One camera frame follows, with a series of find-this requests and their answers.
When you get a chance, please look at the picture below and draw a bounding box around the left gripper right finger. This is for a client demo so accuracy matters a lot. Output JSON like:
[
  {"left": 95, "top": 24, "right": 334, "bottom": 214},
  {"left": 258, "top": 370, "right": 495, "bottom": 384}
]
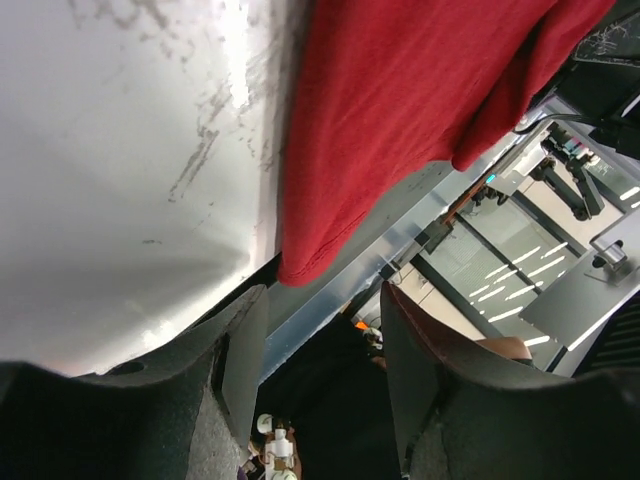
[{"left": 380, "top": 283, "right": 639, "bottom": 479}]

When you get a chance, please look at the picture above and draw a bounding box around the dark red t shirt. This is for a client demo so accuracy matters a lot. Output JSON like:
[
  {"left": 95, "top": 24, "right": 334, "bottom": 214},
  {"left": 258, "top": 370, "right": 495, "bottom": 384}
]
[{"left": 278, "top": 0, "right": 612, "bottom": 287}]

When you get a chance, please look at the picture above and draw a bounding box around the aluminium frame rail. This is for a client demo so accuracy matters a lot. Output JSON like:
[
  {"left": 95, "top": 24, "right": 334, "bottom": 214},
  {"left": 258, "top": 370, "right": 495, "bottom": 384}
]
[{"left": 261, "top": 133, "right": 560, "bottom": 379}]

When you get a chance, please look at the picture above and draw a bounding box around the grey desk panel background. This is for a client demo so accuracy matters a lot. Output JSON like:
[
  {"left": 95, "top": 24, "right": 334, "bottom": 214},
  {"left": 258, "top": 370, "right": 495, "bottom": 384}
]
[{"left": 519, "top": 210, "right": 639, "bottom": 351}]

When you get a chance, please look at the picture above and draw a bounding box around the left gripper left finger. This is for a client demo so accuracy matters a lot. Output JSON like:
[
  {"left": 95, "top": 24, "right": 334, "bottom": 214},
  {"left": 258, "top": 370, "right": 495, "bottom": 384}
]
[{"left": 1, "top": 285, "right": 268, "bottom": 479}]

